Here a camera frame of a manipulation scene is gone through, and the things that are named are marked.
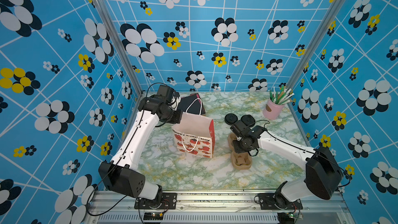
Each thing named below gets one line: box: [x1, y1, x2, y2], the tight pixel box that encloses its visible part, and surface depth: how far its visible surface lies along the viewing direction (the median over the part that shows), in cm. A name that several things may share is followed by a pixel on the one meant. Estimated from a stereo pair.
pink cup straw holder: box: [262, 98, 286, 120], surface depth 101 cm
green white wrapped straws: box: [269, 85, 295, 105], surface depth 95 cm
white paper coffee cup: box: [240, 114, 256, 128], surface depth 93 cm
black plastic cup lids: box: [224, 113, 238, 126], surface depth 104 cm
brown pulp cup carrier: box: [228, 132, 253, 171], surface depth 83 cm
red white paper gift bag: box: [171, 112, 216, 159], surface depth 77 cm
